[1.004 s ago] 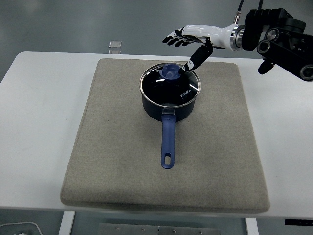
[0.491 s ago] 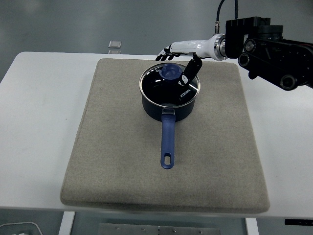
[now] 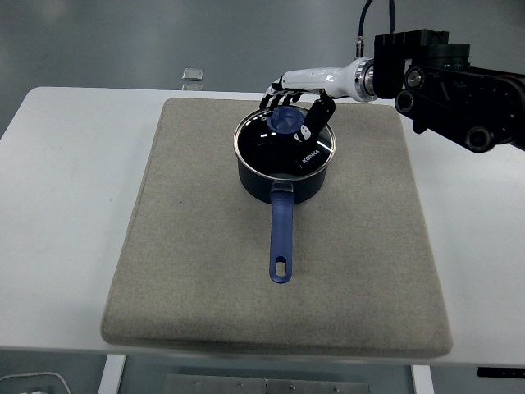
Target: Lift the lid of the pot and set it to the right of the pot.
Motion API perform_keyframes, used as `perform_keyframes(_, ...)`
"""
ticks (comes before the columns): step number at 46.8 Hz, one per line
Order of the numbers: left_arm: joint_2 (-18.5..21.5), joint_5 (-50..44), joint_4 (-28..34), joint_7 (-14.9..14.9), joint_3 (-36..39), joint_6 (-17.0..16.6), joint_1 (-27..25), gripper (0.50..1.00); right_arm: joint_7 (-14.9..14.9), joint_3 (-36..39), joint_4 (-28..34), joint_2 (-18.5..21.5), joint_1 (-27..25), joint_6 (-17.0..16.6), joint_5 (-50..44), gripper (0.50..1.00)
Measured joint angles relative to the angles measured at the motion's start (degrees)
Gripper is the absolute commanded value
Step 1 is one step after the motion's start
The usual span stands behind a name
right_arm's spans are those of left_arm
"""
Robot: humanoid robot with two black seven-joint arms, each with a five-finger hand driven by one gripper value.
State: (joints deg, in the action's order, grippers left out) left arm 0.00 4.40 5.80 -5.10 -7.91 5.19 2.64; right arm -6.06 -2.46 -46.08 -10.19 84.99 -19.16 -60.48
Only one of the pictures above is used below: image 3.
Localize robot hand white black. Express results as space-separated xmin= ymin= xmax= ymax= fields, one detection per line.
xmin=258 ymin=60 xmax=362 ymax=144

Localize glass lid with blue knob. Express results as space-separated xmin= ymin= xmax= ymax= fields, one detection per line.
xmin=232 ymin=103 xmax=337 ymax=182

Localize beige grey fabric mat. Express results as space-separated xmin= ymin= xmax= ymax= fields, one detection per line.
xmin=100 ymin=97 xmax=454 ymax=357

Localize grey metal plate with screws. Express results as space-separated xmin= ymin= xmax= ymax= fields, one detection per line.
xmin=164 ymin=373 xmax=370 ymax=394

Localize white table leg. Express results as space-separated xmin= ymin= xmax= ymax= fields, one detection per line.
xmin=98 ymin=353 xmax=127 ymax=394
xmin=411 ymin=364 xmax=435 ymax=394

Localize black bar under table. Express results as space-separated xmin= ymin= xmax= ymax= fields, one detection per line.
xmin=477 ymin=366 xmax=525 ymax=378

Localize white rounded object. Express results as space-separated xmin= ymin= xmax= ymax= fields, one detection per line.
xmin=0 ymin=371 xmax=71 ymax=394

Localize black cable with metal connector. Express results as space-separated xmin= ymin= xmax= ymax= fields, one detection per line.
xmin=354 ymin=0 xmax=375 ymax=58

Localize dark saucepan with blue handle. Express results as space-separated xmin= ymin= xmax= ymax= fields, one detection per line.
xmin=235 ymin=147 xmax=331 ymax=285

